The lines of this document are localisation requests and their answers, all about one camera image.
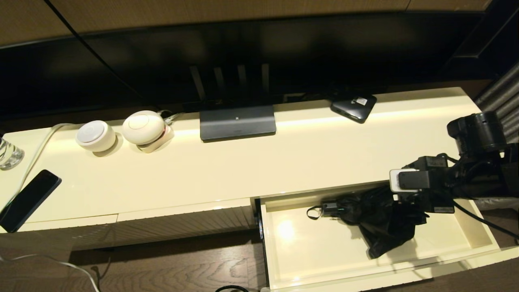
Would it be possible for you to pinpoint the dark smartphone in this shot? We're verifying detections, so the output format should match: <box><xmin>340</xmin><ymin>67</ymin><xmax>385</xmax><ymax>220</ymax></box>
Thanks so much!
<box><xmin>0</xmin><ymin>170</ymin><xmax>62</xmax><ymax>233</ymax></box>

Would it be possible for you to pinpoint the white round device on base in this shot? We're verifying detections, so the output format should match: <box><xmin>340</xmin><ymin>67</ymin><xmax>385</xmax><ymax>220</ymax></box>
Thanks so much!
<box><xmin>122</xmin><ymin>111</ymin><xmax>175</xmax><ymax>154</ymax></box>

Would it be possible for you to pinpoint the clear glass cup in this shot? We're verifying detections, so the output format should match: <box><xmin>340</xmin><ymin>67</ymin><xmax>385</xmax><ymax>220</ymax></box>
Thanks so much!
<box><xmin>0</xmin><ymin>137</ymin><xmax>25</xmax><ymax>170</ymax></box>

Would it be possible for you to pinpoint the grey pleated curtain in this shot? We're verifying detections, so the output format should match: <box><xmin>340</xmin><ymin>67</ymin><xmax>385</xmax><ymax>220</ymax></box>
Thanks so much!
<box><xmin>472</xmin><ymin>61</ymin><xmax>519</xmax><ymax>212</ymax></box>

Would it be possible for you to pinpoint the black umbrella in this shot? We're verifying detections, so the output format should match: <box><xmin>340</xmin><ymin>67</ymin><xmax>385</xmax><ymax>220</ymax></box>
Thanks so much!
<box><xmin>307</xmin><ymin>186</ymin><xmax>429</xmax><ymax>260</ymax></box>

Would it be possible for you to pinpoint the beige ribbed cabinet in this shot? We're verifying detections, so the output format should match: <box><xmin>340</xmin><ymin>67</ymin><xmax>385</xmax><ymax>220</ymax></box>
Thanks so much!
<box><xmin>0</xmin><ymin>87</ymin><xmax>519</xmax><ymax>253</ymax></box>

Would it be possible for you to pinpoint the grey power cable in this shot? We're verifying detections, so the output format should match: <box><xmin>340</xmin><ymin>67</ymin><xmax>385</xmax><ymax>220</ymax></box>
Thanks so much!
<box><xmin>160</xmin><ymin>109</ymin><xmax>185</xmax><ymax>125</ymax></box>

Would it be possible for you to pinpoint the wide cream ribbed drawer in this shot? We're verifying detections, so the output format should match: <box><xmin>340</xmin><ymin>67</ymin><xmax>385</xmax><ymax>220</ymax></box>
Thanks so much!
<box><xmin>255</xmin><ymin>180</ymin><xmax>519</xmax><ymax>292</ymax></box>

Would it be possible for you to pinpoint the white charging cable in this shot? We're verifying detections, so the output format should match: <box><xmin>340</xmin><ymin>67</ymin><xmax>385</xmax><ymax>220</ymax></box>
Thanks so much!
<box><xmin>0</xmin><ymin>124</ymin><xmax>100</xmax><ymax>292</ymax></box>

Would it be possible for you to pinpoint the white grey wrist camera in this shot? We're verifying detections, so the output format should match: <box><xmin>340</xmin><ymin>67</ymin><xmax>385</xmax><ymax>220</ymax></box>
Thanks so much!
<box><xmin>389</xmin><ymin>167</ymin><xmax>431</xmax><ymax>193</ymax></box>

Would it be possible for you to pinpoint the grey rectangular television base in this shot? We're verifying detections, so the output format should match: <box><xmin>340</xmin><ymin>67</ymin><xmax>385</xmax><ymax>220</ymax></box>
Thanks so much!
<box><xmin>199</xmin><ymin>106</ymin><xmax>277</xmax><ymax>142</ymax></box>

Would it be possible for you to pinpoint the black flat screen television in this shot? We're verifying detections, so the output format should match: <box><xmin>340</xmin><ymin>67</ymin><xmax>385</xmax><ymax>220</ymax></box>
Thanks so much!
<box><xmin>0</xmin><ymin>13</ymin><xmax>493</xmax><ymax>122</ymax></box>

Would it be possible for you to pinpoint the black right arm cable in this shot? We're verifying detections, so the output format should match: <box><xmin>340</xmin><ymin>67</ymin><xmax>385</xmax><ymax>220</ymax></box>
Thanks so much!
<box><xmin>452</xmin><ymin>199</ymin><xmax>519</xmax><ymax>240</ymax></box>

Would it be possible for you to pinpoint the thin black wall cable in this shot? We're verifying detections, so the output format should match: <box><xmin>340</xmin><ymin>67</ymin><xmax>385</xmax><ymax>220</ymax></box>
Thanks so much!
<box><xmin>44</xmin><ymin>0</ymin><xmax>143</xmax><ymax>99</ymax></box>

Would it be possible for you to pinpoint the white round speaker grey top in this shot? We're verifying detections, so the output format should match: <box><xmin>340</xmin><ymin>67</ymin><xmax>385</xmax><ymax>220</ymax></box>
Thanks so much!
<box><xmin>76</xmin><ymin>121</ymin><xmax>117</xmax><ymax>153</ymax></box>

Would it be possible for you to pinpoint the black box with white label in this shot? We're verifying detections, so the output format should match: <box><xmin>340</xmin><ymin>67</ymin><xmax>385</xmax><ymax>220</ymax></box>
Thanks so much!
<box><xmin>330</xmin><ymin>94</ymin><xmax>377</xmax><ymax>124</ymax></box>

